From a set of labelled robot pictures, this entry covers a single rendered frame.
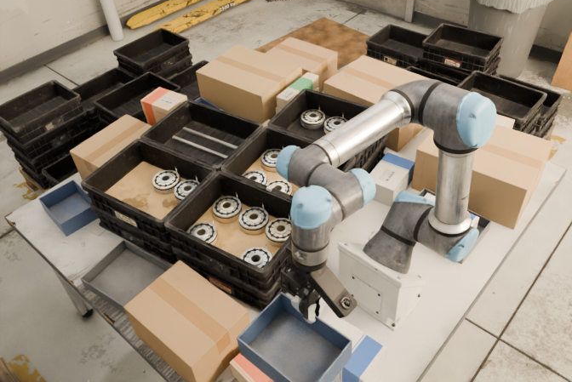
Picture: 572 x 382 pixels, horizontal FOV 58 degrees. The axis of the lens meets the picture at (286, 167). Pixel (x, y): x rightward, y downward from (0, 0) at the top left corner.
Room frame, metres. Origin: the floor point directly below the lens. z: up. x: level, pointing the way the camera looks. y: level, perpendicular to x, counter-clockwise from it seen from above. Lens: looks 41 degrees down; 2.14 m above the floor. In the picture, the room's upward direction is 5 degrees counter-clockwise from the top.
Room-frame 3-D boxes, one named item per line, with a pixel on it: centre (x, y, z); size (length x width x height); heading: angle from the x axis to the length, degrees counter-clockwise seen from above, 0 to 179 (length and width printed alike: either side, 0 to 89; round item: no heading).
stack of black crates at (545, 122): (2.49, -1.40, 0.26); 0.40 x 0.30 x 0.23; 45
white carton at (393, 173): (1.47, -0.40, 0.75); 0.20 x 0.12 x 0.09; 142
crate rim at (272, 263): (1.16, 0.16, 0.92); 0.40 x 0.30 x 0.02; 55
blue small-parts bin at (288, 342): (0.59, 0.01, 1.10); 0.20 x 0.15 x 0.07; 46
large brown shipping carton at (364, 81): (1.92, -0.44, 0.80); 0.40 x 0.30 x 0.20; 45
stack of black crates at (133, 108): (2.47, 0.79, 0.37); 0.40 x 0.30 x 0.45; 135
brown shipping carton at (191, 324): (0.87, 0.33, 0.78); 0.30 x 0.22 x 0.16; 47
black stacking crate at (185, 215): (1.16, 0.16, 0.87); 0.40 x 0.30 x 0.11; 55
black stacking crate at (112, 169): (1.39, 0.49, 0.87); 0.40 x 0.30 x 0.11; 55
